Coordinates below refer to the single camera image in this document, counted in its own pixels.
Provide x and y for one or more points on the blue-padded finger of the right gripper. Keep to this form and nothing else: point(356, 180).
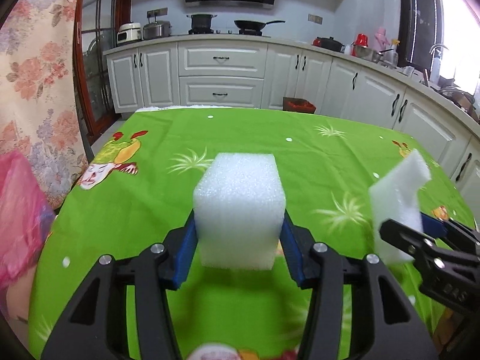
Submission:
point(450, 231)

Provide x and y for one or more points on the chrome sink faucet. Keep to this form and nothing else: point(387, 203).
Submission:
point(436, 54)

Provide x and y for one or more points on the white rice cooker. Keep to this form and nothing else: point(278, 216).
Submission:
point(129, 32)

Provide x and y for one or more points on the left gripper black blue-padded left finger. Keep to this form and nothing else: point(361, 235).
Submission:
point(93, 324)

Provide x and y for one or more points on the floral curtain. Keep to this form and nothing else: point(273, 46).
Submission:
point(38, 108)

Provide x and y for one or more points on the steel mixing bowl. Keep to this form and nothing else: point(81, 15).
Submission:
point(367, 53)

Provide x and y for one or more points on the white foam block tall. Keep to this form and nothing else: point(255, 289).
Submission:
point(395, 197)

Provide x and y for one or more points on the dark framed window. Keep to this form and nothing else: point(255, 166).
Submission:
point(454, 23)

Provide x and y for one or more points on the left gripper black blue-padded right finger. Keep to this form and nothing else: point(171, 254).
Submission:
point(383, 324)

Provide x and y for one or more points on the white lower kitchen cabinets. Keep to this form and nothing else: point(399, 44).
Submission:
point(260, 72)

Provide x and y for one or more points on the black stock pot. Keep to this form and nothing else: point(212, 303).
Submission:
point(201, 23)

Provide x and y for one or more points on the dark wood glass door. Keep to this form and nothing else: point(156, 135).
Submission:
point(95, 27)

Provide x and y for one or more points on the pink-bagged trash bin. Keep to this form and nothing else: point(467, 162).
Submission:
point(26, 219)

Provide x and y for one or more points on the red black casserole pot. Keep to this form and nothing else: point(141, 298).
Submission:
point(328, 43)

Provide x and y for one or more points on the red floor trash bin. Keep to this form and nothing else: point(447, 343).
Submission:
point(299, 105)

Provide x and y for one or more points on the pink thermos bottle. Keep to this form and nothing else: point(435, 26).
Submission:
point(380, 42)

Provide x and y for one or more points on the red kettle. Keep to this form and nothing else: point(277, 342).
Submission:
point(361, 40)

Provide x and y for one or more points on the green cartoon tablecloth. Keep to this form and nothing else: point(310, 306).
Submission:
point(326, 166)

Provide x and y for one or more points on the steel pressure cooker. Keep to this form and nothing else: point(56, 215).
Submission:
point(157, 29)

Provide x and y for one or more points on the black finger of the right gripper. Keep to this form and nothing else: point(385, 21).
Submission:
point(424, 248)

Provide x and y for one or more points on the black frying pan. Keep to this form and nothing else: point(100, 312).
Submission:
point(250, 27)

